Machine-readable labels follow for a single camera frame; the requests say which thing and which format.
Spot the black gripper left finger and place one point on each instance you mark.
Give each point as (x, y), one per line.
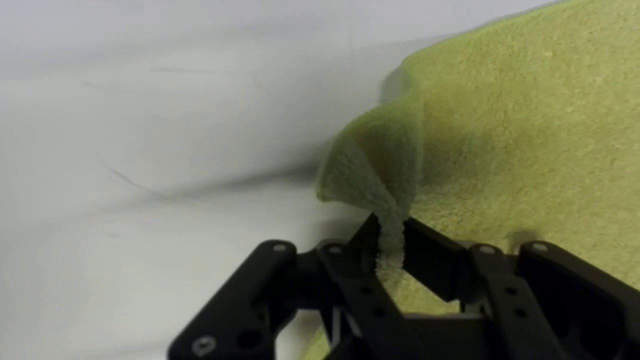
(281, 293)

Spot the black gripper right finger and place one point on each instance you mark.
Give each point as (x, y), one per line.
(546, 300)

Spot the lime green towel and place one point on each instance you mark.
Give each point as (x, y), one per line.
(521, 132)

